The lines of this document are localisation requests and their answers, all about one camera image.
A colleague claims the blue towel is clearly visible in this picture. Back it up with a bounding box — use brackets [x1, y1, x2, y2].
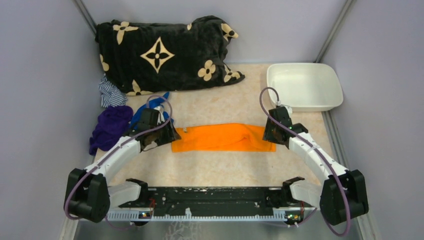
[129, 97, 170, 127]

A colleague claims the purple towel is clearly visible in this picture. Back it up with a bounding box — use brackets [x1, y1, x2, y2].
[89, 105, 133, 156]

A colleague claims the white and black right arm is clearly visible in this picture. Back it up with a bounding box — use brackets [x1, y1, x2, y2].
[263, 106, 369, 226]

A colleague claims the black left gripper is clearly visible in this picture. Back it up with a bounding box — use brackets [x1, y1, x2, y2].
[150, 117, 181, 147]

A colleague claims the black floral blanket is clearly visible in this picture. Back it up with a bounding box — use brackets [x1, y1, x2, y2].
[95, 15, 245, 96]

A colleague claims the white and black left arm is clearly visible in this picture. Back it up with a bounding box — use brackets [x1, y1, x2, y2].
[63, 108, 181, 223]

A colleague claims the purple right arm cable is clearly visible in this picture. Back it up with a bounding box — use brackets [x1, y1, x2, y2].
[258, 86, 352, 237]

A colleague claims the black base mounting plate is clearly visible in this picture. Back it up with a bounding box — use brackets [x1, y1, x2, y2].
[121, 186, 308, 217]

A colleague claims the orange towel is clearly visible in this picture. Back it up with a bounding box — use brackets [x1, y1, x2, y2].
[171, 123, 277, 153]

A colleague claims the blue white striped cloth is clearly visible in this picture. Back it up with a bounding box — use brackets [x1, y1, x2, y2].
[98, 74, 128, 108]

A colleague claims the white plastic basin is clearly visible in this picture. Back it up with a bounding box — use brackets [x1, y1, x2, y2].
[266, 63, 344, 113]

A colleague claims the aluminium frame rail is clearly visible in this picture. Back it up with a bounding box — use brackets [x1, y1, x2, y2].
[59, 207, 339, 240]

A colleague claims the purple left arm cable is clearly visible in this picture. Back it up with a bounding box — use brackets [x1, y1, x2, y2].
[63, 94, 174, 230]

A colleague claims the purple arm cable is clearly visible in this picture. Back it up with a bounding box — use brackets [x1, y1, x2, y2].
[258, 86, 352, 237]
[63, 94, 174, 230]

